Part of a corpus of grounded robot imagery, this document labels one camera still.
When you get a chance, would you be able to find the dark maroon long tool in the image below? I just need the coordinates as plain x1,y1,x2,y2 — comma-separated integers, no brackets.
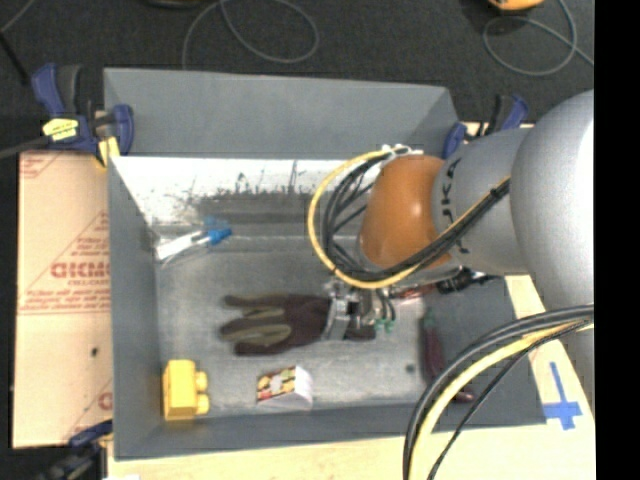
421,307,476,403

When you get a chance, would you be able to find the brown cardboard board red print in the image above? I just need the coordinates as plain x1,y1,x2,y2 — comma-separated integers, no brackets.
10,148,115,450

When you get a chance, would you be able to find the grey metal bin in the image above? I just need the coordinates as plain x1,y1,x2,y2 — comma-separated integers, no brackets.
102,66,547,460

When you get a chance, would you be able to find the black cylinder on white bracket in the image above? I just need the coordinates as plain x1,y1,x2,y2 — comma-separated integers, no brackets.
434,266,504,295

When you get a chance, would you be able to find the yellow toy brick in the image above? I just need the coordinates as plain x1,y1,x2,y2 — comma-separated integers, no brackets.
160,359,211,422

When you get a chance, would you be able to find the white tube with blue cap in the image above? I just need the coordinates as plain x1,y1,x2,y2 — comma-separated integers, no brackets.
154,216,234,264

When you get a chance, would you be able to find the dark brown glove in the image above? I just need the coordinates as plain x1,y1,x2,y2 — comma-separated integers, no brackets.
218,292,377,357

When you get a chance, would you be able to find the small white printed box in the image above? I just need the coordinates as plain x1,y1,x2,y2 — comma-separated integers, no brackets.
255,365,315,412

